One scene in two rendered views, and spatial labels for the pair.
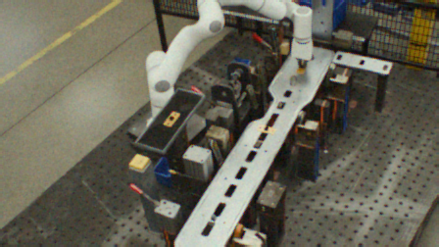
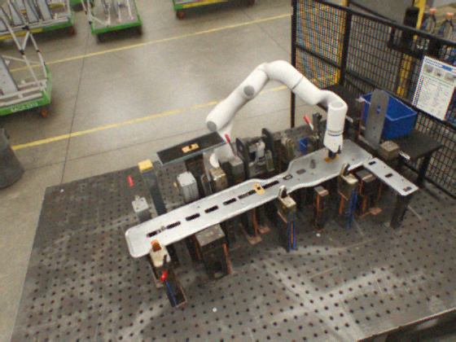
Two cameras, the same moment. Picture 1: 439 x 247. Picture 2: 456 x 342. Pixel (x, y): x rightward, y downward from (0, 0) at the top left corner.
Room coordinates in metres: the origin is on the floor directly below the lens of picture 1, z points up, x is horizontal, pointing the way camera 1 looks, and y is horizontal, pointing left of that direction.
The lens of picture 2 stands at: (0.66, -0.92, 2.27)
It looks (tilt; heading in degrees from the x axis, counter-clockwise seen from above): 40 degrees down; 39
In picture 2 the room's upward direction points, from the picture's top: 8 degrees counter-clockwise
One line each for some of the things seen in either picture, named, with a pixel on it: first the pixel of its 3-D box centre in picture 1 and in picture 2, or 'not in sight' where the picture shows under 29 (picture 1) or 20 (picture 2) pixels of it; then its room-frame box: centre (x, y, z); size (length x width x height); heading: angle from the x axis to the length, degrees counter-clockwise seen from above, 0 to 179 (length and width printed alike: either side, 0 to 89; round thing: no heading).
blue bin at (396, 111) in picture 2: (316, 5); (384, 114); (2.59, -0.59, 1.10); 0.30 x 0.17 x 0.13; 51
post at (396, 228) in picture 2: (380, 90); (400, 210); (2.11, -0.84, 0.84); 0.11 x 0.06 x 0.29; 59
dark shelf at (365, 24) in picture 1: (295, 14); (368, 116); (2.65, -0.49, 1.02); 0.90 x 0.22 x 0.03; 59
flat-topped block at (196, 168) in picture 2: (178, 156); (198, 179); (1.75, 0.21, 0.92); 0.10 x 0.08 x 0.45; 149
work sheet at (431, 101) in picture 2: not in sight; (435, 88); (2.60, -0.81, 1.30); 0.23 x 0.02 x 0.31; 59
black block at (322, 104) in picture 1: (321, 124); (320, 210); (1.92, -0.49, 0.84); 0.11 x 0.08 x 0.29; 59
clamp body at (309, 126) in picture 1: (307, 150); (287, 222); (1.74, -0.38, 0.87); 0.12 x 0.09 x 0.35; 59
